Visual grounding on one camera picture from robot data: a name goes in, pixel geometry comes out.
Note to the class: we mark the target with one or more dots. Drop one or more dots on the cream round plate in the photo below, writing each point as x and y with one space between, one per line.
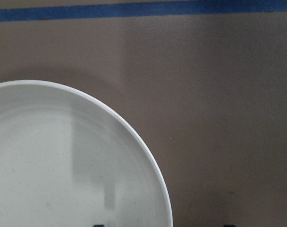
68 160

